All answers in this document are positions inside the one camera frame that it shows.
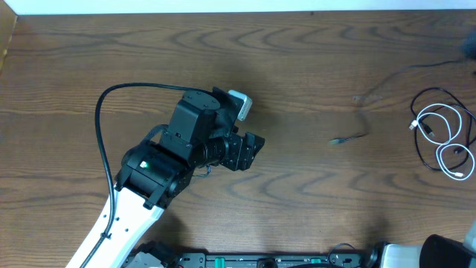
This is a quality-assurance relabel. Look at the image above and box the white USB cable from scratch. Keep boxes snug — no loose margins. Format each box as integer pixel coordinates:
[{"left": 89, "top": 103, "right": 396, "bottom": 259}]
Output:
[{"left": 408, "top": 103, "right": 476, "bottom": 182}]

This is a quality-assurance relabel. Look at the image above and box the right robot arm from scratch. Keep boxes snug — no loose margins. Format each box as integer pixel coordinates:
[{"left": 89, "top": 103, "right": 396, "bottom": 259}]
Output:
[{"left": 368, "top": 222, "right": 475, "bottom": 268}]

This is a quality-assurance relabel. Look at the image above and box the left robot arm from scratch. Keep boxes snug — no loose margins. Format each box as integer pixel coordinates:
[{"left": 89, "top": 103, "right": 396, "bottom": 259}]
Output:
[{"left": 68, "top": 87, "right": 265, "bottom": 267}]

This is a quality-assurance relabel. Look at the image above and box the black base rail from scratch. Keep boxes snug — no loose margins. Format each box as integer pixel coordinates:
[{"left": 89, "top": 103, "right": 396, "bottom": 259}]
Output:
[{"left": 122, "top": 242, "right": 377, "bottom": 268}]

